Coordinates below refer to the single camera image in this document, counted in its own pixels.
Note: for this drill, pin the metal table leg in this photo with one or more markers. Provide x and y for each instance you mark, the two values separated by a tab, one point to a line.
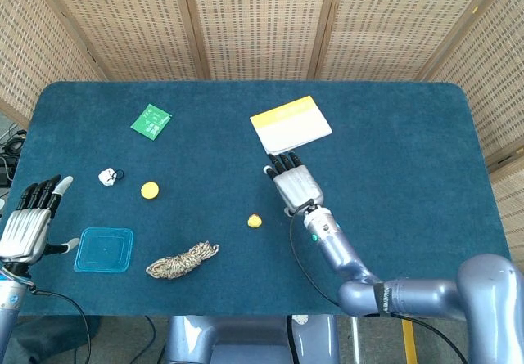
355	339

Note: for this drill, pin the yellow floor tape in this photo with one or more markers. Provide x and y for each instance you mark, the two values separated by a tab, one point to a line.
409	339

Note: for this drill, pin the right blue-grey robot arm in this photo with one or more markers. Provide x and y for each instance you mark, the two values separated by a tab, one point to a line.
409	294

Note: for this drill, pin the yellow round bottle cap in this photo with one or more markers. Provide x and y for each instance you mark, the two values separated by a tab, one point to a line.
150	190

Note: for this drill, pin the green printed sachet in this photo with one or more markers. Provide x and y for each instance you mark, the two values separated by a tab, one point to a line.
150	121

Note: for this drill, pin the small yellow ball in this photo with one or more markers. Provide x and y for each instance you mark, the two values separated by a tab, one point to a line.
254	221

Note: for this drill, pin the yellow and white booklet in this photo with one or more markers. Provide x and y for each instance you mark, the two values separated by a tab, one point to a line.
290	124

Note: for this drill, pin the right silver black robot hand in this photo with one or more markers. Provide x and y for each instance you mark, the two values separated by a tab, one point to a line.
299	188

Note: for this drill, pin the blue clear plastic lid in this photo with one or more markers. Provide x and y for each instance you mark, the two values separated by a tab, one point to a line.
105	250

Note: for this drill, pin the blue table cloth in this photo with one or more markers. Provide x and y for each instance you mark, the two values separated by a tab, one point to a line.
204	217

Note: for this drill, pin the black power adapter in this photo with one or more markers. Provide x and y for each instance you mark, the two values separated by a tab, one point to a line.
6	172

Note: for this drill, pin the blue-grey robot torso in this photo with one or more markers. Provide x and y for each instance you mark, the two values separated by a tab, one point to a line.
245	339

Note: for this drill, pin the white paper ball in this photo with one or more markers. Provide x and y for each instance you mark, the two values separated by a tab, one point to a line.
107	176

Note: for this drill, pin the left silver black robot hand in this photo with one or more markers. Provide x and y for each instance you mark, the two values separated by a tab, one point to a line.
24	233

